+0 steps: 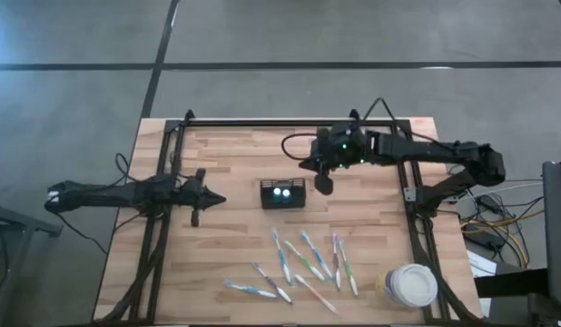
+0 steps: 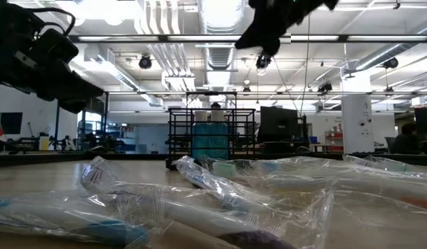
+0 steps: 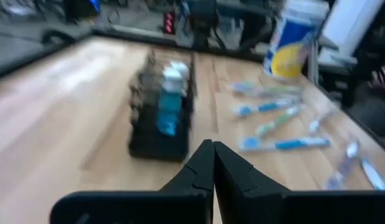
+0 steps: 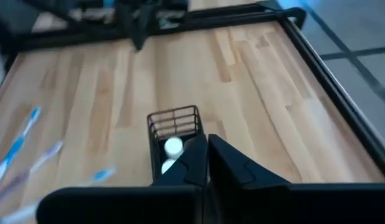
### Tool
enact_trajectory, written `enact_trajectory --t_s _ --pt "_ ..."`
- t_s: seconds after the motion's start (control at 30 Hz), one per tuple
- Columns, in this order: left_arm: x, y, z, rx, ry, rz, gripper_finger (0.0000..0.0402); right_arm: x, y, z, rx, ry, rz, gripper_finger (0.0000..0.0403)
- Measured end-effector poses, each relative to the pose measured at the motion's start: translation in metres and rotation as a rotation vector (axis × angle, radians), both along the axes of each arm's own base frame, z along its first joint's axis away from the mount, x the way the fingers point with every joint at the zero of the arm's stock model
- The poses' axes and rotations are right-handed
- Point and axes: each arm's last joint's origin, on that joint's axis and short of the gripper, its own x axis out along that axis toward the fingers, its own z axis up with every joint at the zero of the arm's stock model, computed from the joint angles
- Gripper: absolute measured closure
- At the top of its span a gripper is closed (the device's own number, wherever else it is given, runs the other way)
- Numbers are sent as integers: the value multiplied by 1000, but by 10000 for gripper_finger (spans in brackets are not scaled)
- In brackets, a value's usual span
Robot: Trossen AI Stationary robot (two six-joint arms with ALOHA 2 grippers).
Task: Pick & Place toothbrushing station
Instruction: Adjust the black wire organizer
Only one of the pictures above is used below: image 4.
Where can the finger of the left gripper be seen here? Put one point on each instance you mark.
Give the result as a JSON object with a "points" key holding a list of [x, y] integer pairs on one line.
{"points": [[131, 25], [144, 21]]}

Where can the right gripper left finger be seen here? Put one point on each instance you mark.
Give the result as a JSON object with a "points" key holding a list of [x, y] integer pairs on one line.
{"points": [[186, 174]]}

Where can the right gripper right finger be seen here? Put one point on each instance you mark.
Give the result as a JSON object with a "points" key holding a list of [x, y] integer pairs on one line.
{"points": [[236, 186]]}

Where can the blue mouthwash bottle white cap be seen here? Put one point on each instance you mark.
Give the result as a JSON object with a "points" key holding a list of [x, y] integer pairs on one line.
{"points": [[173, 146], [167, 166]]}

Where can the blue white toothbrush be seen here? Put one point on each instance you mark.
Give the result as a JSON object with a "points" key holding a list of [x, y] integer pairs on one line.
{"points": [[100, 175], [16, 146]]}

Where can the purple white toothbrush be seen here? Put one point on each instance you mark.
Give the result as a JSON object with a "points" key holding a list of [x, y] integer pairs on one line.
{"points": [[46, 155]]}

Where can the black aluminium table frame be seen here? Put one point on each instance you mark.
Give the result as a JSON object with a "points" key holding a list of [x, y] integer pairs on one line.
{"points": [[71, 37]]}

